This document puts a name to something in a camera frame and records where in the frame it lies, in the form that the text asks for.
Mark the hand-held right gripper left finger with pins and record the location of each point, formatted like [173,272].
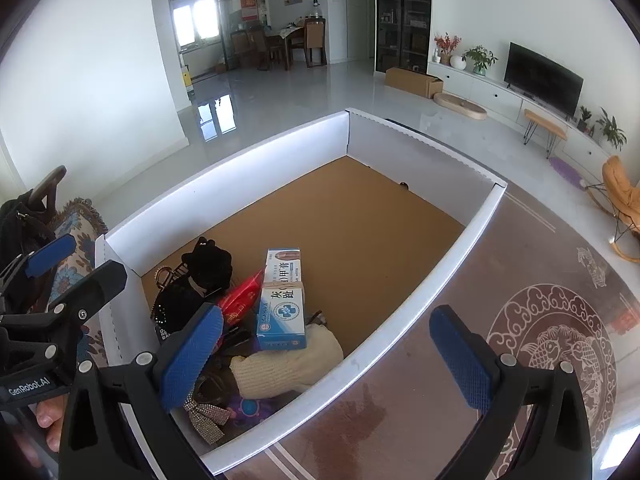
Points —
[192,360]

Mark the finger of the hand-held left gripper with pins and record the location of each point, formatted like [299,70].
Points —
[50,255]
[100,285]

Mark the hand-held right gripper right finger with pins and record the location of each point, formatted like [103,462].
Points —
[460,360]

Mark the black printed soap box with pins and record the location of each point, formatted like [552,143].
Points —
[162,335]

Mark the black hair clip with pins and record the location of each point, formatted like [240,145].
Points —
[236,341]

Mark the rhinestone clear hair claw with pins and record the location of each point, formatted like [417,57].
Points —
[207,417]

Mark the purple teal plastic hair clip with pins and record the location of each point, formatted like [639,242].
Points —
[250,407]

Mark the red packet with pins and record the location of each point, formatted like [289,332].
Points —
[240,300]

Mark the cream knitted pouch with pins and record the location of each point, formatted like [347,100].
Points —
[290,365]

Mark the blue white medicine box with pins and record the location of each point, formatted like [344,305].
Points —
[282,315]

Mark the white board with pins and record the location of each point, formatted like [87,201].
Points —
[415,160]

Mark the brown patterned desktop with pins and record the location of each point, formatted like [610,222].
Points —
[400,385]

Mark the person's left hand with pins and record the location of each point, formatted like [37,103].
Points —
[50,415]

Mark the patterned chair cushion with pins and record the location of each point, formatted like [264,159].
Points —
[75,240]

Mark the black bag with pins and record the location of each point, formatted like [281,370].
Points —
[20,230]

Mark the purple floor mat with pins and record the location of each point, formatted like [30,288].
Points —
[567,172]

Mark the yellow white appliance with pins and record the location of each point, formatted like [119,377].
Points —
[186,79]

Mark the orange lounge chair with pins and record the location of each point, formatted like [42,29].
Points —
[617,185]

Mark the wooden bench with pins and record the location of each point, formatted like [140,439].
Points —
[545,122]

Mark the oval wooden board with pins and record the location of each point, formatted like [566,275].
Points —
[460,105]

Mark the white television cabinet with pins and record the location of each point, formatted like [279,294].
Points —
[500,95]

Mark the small green potted plant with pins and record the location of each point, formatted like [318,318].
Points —
[584,117]

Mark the large green potted plant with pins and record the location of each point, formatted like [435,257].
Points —
[612,130]

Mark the brown cardboard box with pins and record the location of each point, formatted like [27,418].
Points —
[412,82]

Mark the wooden dining chair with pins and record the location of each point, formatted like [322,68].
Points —
[316,42]
[262,45]

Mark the black television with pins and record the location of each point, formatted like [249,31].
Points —
[542,77]

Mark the white round vase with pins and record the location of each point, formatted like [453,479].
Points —
[457,61]

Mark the leafy plant in vase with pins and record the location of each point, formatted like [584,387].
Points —
[479,57]

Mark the red flowers in vase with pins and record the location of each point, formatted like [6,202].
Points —
[445,45]

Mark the wooden dining table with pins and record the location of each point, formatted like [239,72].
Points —
[292,35]

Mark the red door poster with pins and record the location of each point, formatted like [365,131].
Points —
[250,7]

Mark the dark glass display cabinet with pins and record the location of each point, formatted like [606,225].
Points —
[402,15]

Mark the white door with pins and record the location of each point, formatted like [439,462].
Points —
[359,15]

